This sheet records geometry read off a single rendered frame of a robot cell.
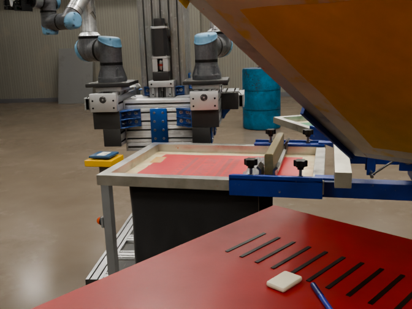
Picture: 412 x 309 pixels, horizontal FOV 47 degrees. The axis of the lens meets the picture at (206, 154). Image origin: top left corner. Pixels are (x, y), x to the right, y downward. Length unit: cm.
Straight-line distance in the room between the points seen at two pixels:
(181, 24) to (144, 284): 206
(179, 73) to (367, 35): 194
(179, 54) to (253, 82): 544
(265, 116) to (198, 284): 745
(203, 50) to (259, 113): 569
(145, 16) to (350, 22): 198
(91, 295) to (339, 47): 54
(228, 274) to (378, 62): 42
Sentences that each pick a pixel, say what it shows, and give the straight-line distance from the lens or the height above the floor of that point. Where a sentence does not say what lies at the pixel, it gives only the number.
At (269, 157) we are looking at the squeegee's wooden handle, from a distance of 164.
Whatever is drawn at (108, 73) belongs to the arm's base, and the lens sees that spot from 251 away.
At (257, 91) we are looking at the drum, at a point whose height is 65.
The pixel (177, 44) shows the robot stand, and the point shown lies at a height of 144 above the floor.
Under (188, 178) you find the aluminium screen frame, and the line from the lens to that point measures 162.
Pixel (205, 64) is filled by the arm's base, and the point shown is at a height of 133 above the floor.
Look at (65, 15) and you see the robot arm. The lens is 235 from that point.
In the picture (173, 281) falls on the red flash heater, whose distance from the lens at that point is 70.
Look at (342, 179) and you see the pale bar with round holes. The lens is 150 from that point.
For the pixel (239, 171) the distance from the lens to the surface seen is 182.
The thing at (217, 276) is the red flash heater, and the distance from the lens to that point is 70.
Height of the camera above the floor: 143
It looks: 13 degrees down
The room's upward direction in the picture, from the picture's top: 2 degrees counter-clockwise
